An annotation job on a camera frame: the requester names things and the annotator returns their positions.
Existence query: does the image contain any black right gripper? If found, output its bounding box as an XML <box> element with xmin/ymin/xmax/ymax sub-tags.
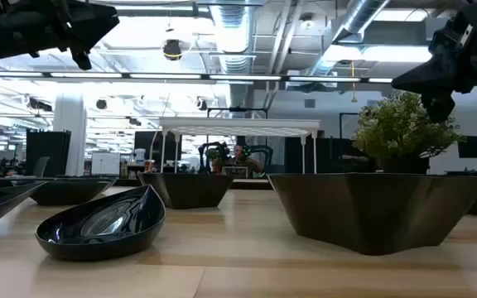
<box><xmin>391</xmin><ymin>0</ymin><xmax>477</xmax><ymax>123</ymax></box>

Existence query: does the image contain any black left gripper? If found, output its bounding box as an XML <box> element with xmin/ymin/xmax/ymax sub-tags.
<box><xmin>6</xmin><ymin>0</ymin><xmax>120</xmax><ymax>71</ymax></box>

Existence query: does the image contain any black leaf-shaped mini plate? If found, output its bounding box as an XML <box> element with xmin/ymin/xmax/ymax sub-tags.
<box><xmin>28</xmin><ymin>176</ymin><xmax>118</xmax><ymax>207</ymax></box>

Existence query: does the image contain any green artificial potted plant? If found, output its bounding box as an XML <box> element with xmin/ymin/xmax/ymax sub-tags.
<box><xmin>352</xmin><ymin>90</ymin><xmax>461</xmax><ymax>175</ymax></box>

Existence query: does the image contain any black monitor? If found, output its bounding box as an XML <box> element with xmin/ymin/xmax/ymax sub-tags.
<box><xmin>457</xmin><ymin>135</ymin><xmax>477</xmax><ymax>160</ymax></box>

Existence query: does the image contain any long linear ceiling light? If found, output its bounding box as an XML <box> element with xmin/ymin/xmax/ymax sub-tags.
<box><xmin>0</xmin><ymin>70</ymin><xmax>393</xmax><ymax>85</ymax></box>

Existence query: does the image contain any black ceiling dome device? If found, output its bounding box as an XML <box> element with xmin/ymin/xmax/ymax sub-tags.
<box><xmin>162</xmin><ymin>39</ymin><xmax>183</xmax><ymax>62</ymax></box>

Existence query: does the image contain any black side table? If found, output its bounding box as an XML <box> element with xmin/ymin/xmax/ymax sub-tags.
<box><xmin>445</xmin><ymin>168</ymin><xmax>477</xmax><ymax>180</ymax></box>

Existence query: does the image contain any white pillar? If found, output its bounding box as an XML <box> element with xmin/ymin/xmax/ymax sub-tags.
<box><xmin>53</xmin><ymin>93</ymin><xmax>88</xmax><ymax>177</ymax></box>

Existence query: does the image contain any black cabinet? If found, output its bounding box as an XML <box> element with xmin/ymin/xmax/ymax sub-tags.
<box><xmin>26</xmin><ymin>129</ymin><xmax>72</xmax><ymax>178</ymax></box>

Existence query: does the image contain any black partition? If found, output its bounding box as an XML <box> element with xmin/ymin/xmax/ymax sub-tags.
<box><xmin>283</xmin><ymin>136</ymin><xmax>378</xmax><ymax>174</ymax></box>

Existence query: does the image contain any white cabinet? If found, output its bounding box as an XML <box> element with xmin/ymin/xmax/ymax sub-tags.
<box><xmin>90</xmin><ymin>151</ymin><xmax>121</xmax><ymax>176</ymax></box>

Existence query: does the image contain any gray office chair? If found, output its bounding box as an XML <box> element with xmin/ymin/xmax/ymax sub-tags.
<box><xmin>31</xmin><ymin>156</ymin><xmax>51</xmax><ymax>178</ymax></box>

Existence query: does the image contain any white lattice shelf rack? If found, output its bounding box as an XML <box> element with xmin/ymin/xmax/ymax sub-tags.
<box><xmin>157</xmin><ymin>117</ymin><xmax>321</xmax><ymax>175</ymax></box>

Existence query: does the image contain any person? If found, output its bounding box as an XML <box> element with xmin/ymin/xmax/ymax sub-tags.
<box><xmin>220</xmin><ymin>143</ymin><xmax>265</xmax><ymax>180</ymax></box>

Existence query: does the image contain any laptop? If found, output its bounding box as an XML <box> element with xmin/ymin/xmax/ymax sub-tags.
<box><xmin>221</xmin><ymin>165</ymin><xmax>250</xmax><ymax>180</ymax></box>

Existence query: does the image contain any yellow hanging cord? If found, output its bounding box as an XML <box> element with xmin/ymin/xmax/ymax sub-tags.
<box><xmin>349</xmin><ymin>60</ymin><xmax>358</xmax><ymax>103</ymax></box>

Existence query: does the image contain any silver round ventilation duct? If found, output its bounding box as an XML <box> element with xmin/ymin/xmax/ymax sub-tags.
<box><xmin>304</xmin><ymin>0</ymin><xmax>392</xmax><ymax>78</ymax></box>
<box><xmin>208</xmin><ymin>0</ymin><xmax>257</xmax><ymax>109</ymax></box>

